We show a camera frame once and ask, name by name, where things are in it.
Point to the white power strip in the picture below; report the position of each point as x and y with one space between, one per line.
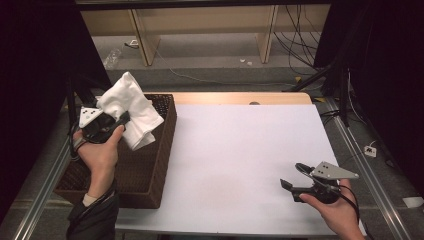
370 151

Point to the yellow tape piece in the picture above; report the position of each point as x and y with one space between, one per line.
297 79
319 99

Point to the white baby shirt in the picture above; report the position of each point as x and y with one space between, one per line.
133 103

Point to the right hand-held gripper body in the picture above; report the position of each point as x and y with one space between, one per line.
331 171

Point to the white paper slip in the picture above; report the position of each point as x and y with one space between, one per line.
413 201

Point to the small white plug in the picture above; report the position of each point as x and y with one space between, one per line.
133 43

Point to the person's right hand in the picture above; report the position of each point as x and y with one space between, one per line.
338 216

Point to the person's left hand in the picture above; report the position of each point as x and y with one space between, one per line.
100 160

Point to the dark table grommet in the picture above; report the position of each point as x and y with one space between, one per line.
254 103

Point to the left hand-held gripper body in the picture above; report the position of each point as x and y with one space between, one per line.
88 115

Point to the brown woven basket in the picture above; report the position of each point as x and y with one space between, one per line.
146 173

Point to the black crossbar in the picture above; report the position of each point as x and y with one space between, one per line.
200 3

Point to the wooden shelf unit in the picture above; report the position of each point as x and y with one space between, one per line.
146 46

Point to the clear plastic bag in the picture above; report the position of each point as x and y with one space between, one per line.
111 59

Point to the black curtain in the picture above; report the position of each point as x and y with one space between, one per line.
393 83
30 83

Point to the aluminium floor rail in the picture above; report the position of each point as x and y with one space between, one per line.
36 206
348 130

